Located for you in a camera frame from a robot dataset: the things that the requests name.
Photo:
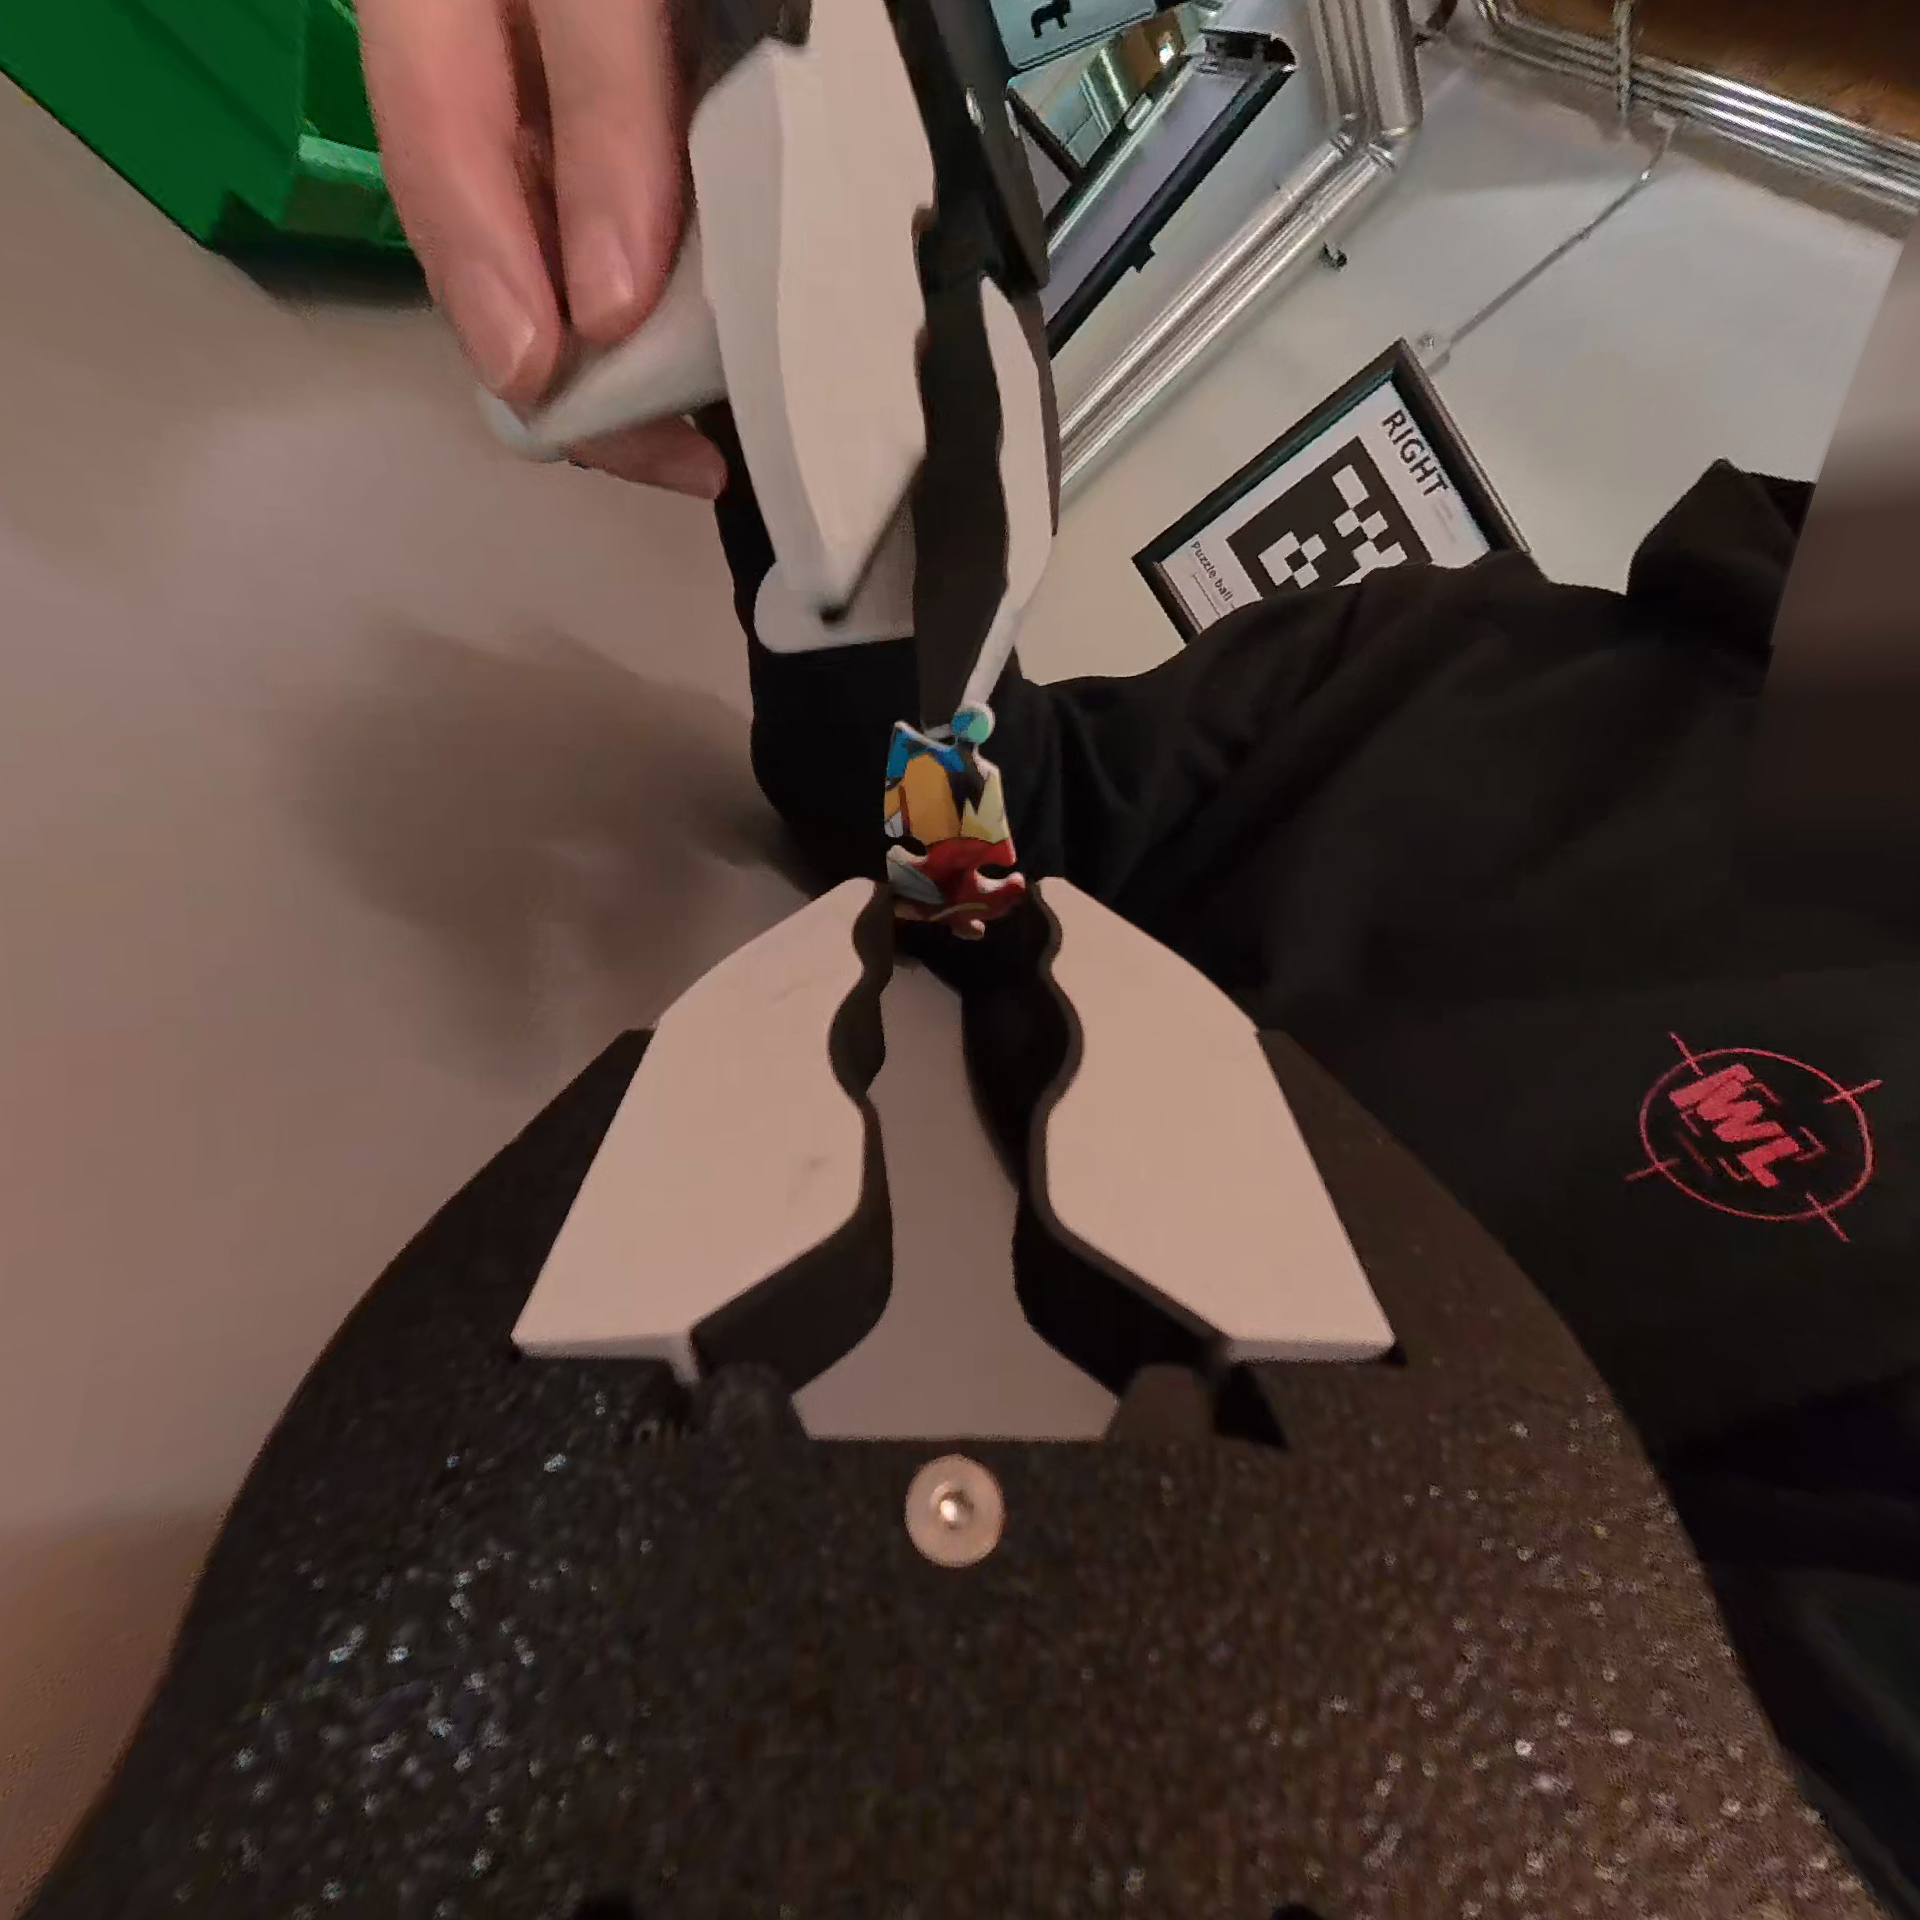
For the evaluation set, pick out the black framed glass panel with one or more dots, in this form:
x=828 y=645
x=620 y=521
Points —
x=1155 y=153

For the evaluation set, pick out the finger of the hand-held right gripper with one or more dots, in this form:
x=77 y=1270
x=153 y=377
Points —
x=1024 y=450
x=817 y=343

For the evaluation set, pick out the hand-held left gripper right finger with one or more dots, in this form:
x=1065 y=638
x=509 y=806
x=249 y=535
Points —
x=1187 y=1186

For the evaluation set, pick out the person's right hand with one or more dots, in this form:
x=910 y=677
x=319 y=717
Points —
x=509 y=153

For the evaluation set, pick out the green plastic bin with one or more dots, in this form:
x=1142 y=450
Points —
x=153 y=91

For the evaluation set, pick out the person's black sweater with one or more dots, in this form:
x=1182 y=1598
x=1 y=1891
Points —
x=1499 y=898

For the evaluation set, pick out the black framed tag sign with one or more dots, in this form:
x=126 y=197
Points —
x=1338 y=511

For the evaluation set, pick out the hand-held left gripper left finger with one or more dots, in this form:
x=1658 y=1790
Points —
x=721 y=1170

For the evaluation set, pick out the white-backed puzzle piece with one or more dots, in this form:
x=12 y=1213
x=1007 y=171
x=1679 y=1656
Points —
x=946 y=817

